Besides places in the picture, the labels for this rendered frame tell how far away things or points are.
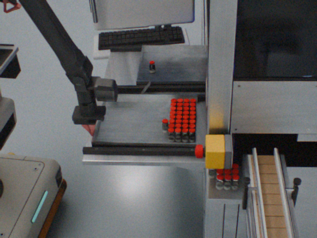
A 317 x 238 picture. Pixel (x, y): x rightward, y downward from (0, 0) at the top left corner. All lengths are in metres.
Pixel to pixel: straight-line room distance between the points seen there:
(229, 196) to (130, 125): 0.45
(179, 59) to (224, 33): 0.77
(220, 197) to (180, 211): 1.11
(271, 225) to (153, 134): 0.53
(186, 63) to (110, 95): 0.57
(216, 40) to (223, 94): 0.17
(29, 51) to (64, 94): 0.69
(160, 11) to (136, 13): 0.12
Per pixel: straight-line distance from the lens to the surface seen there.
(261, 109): 1.36
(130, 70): 1.92
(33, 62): 3.78
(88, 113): 1.51
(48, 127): 3.11
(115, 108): 1.73
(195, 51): 2.01
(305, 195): 1.64
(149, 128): 1.63
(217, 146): 1.34
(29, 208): 2.28
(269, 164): 1.45
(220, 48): 1.23
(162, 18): 2.36
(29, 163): 2.48
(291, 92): 1.33
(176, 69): 1.91
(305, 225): 1.76
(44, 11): 1.33
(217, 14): 1.18
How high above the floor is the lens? 1.95
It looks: 40 degrees down
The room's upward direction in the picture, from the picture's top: 4 degrees counter-clockwise
